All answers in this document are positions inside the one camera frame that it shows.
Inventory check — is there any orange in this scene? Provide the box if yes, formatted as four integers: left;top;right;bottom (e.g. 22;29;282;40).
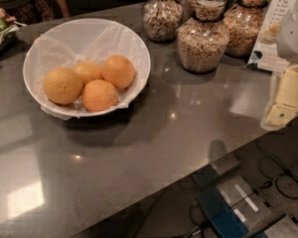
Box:
43;67;83;105
73;60;102;84
102;55;135;89
81;79;118;112

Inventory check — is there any person in patterned clothing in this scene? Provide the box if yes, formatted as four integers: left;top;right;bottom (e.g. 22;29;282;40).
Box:
0;0;56;25

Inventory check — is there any blue and grey floor equipment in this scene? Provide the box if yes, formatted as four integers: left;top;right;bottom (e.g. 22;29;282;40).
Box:
189;154;298;238

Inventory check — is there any front glass cereal jar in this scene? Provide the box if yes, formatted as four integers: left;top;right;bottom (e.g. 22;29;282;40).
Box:
178;0;229;73

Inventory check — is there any white paper bowl liner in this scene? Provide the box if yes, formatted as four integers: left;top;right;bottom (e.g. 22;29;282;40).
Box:
33;21;148;121

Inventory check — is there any right glass cereal jar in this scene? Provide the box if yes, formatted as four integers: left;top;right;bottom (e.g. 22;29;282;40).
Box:
223;0;268;58

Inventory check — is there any white bowl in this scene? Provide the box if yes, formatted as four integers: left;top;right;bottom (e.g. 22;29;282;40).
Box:
22;18;152;119

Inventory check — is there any black floor cable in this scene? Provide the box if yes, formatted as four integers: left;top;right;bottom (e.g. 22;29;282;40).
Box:
254;141;298;200

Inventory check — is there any person hand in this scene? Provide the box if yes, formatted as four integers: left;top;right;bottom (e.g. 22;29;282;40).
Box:
0;8;16;23

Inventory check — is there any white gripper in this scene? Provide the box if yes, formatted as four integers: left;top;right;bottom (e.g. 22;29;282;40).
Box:
260;0;298;131

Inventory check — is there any white allergen sign card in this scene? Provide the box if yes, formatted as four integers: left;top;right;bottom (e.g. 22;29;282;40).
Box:
247;0;297;72

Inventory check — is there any left glass cereal jar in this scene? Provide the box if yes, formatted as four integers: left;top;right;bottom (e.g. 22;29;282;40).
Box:
142;0;184;43

